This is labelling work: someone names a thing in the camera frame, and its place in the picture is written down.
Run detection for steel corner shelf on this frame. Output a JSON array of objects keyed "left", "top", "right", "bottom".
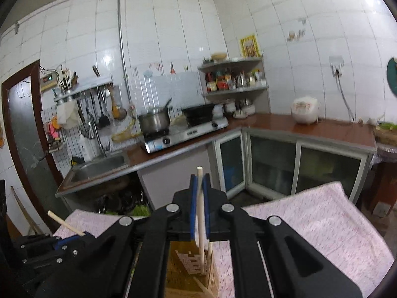
[{"left": 198, "top": 56, "right": 269, "bottom": 114}]

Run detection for floral tablecloth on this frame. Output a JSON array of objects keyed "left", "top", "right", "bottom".
[{"left": 53, "top": 182, "right": 394, "bottom": 298}]

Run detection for steel wall pipe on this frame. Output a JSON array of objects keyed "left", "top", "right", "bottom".
[{"left": 116, "top": 0, "right": 135, "bottom": 121}]

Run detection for black wok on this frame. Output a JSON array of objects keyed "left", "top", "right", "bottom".
[{"left": 181, "top": 103, "right": 218, "bottom": 120}]

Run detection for white soap bottle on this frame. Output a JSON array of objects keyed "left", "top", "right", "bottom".
[{"left": 79, "top": 130, "right": 94, "bottom": 162}]

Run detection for yellow wall poster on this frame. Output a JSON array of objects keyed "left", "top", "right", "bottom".
[{"left": 239, "top": 34, "right": 260, "bottom": 58}]

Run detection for plastic covered side table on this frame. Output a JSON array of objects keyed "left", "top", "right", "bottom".
[{"left": 370, "top": 144, "right": 397, "bottom": 218}]

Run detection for steel gas stove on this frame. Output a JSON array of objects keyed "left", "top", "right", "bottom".
[{"left": 140, "top": 116, "right": 229, "bottom": 154}]

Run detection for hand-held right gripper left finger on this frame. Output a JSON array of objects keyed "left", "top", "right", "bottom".
[{"left": 34, "top": 175, "right": 198, "bottom": 298}]

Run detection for black power cable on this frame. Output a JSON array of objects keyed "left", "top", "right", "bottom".
[{"left": 319, "top": 73, "right": 356, "bottom": 123}]

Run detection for red label sauce bottle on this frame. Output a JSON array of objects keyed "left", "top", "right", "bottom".
[{"left": 216, "top": 71, "right": 230, "bottom": 90}]

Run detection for steel pot with lid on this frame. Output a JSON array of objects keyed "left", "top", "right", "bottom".
[{"left": 137, "top": 98, "right": 172, "bottom": 134}]

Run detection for black hanging spatula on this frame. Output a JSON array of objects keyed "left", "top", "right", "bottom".
[{"left": 98, "top": 88, "right": 110, "bottom": 128}]

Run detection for white wall socket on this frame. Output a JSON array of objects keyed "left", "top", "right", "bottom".
[{"left": 329, "top": 56, "right": 345, "bottom": 76}]

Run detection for white rice cooker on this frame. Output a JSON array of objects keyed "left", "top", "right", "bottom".
[{"left": 291, "top": 97, "right": 321, "bottom": 125}]

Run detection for leaning wooden sticks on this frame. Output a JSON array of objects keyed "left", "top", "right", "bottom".
[{"left": 11, "top": 186, "right": 44, "bottom": 235}]

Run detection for wire mesh strainer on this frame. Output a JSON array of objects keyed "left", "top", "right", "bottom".
[{"left": 77, "top": 99, "right": 94, "bottom": 139}]

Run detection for steel wall utensil rack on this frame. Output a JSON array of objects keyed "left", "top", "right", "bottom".
[{"left": 54, "top": 81, "right": 114, "bottom": 101}]

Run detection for yellow perforated utensil holder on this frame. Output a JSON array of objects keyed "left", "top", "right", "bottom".
[{"left": 164, "top": 239, "right": 221, "bottom": 298}]

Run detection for steel sink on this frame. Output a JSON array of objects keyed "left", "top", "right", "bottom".
[{"left": 64, "top": 153, "right": 129, "bottom": 190}]

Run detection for kitchen counter cabinet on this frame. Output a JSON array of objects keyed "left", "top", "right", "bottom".
[{"left": 56, "top": 113, "right": 377, "bottom": 212}]

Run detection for stack of dishes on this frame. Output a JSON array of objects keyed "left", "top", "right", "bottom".
[{"left": 225, "top": 98, "right": 256, "bottom": 118}]

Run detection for wooden hanging ladle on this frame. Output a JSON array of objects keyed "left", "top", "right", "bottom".
[{"left": 108, "top": 87, "right": 128, "bottom": 120}]

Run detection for yellow hose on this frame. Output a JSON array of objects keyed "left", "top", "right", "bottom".
[{"left": 111, "top": 118, "right": 138, "bottom": 142}]

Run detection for round green cutting board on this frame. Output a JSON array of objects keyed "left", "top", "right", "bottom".
[{"left": 386, "top": 57, "right": 397, "bottom": 97}]

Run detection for beige wall control box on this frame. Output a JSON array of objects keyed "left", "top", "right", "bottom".
[{"left": 40, "top": 74, "right": 59, "bottom": 91}]

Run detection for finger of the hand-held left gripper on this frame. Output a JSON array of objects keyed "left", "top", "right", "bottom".
[{"left": 53, "top": 233, "right": 96, "bottom": 263}]

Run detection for white plastic bag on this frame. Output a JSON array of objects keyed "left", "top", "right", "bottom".
[{"left": 57, "top": 101, "right": 81, "bottom": 130}]

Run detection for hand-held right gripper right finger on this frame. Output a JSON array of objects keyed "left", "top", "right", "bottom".
[{"left": 203, "top": 175, "right": 363, "bottom": 298}]

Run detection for steel faucet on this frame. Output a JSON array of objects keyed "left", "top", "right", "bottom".
[{"left": 88, "top": 115, "right": 109, "bottom": 159}]

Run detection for wooden chopping board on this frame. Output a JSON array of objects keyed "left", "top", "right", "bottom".
[{"left": 374, "top": 121, "right": 397, "bottom": 146}]

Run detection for steel cutlery canister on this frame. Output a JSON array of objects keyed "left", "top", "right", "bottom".
[{"left": 59, "top": 70, "right": 79, "bottom": 92}]

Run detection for brown framed glass door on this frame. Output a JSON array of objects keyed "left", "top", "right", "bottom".
[{"left": 1, "top": 60, "right": 67, "bottom": 233}]

